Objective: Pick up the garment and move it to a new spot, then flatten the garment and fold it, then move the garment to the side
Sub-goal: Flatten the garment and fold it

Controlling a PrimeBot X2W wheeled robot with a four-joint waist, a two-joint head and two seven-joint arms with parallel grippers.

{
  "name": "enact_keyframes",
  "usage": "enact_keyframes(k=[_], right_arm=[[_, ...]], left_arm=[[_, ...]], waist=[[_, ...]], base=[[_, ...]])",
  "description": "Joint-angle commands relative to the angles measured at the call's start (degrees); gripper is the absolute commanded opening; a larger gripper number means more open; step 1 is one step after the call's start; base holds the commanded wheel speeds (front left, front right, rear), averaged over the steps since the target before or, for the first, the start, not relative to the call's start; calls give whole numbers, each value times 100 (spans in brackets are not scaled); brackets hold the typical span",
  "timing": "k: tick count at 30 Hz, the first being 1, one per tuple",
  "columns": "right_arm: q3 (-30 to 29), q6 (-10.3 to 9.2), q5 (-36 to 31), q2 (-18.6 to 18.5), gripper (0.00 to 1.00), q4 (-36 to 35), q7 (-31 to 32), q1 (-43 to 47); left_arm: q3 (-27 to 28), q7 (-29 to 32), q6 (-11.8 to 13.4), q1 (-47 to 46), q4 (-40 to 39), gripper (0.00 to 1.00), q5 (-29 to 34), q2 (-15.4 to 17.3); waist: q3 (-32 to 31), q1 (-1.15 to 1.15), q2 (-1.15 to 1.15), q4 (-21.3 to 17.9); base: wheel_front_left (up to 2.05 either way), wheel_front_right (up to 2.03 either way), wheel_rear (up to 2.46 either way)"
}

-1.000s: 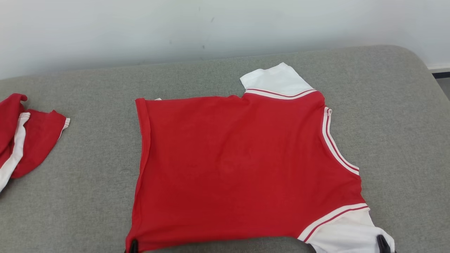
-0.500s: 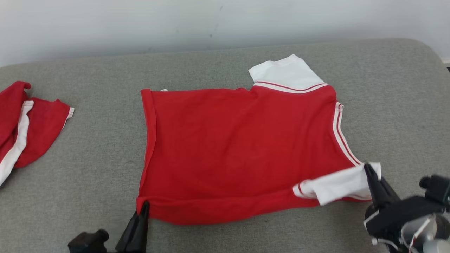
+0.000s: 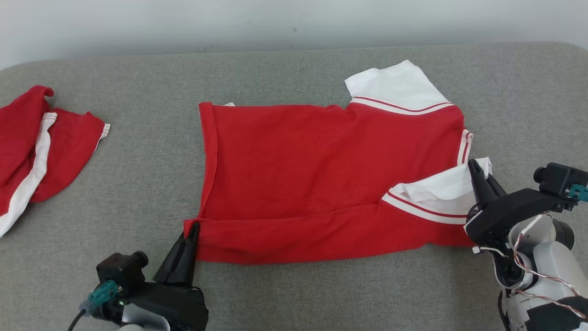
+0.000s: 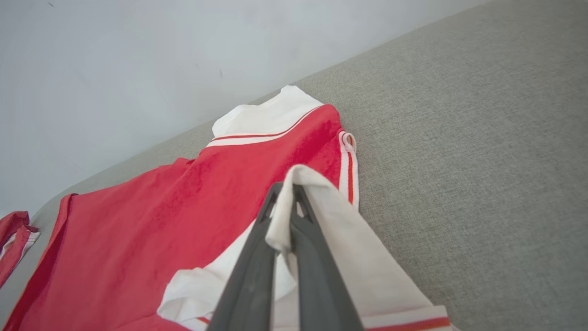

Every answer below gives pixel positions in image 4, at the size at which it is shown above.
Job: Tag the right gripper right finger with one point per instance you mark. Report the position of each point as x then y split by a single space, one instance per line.
321 294

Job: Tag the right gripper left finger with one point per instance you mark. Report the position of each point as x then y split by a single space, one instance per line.
248 294

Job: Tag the red Bulls basketball jersey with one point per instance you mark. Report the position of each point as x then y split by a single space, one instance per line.
138 239

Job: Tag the red shorts with white band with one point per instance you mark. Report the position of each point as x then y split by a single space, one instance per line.
14 239

